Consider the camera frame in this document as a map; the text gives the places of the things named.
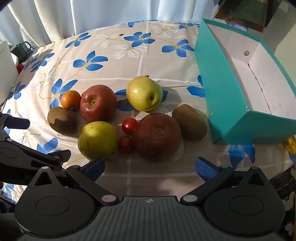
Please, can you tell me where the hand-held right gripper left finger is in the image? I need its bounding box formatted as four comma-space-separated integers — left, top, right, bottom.
34, 157, 118, 206

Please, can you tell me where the dark green bag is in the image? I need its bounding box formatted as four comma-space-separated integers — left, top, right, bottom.
214, 0, 289, 33

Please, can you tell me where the brown kiwi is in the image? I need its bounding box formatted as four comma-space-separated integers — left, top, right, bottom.
47, 107, 78, 135
171, 104, 208, 141

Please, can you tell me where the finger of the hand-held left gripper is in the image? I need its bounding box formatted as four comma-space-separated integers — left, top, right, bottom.
14, 142, 72, 169
0, 113, 31, 130

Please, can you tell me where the red cherry tomato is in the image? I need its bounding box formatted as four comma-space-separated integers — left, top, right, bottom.
122, 118, 138, 135
118, 136, 134, 154

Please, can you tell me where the white curtain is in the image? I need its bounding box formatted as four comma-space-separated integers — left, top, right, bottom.
0, 0, 222, 57

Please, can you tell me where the blue floral tablecloth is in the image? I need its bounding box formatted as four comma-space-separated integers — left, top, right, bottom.
0, 20, 296, 204

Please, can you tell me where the yellow-green pear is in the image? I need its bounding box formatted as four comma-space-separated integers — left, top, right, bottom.
78, 121, 118, 161
126, 76, 163, 112

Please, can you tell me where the black printed bag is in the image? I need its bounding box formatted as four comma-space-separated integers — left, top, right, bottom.
269, 167, 296, 232

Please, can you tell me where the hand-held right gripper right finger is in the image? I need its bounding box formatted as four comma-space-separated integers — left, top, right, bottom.
180, 157, 270, 205

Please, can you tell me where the orange tangerine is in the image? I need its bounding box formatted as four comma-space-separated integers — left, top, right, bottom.
61, 90, 81, 110

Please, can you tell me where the teal cardboard box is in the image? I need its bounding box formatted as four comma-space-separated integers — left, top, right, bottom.
194, 18, 296, 144

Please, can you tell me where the white flat object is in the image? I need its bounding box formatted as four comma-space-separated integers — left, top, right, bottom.
0, 41, 19, 106

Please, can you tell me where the dark green mug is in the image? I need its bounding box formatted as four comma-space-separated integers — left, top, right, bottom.
10, 41, 32, 61

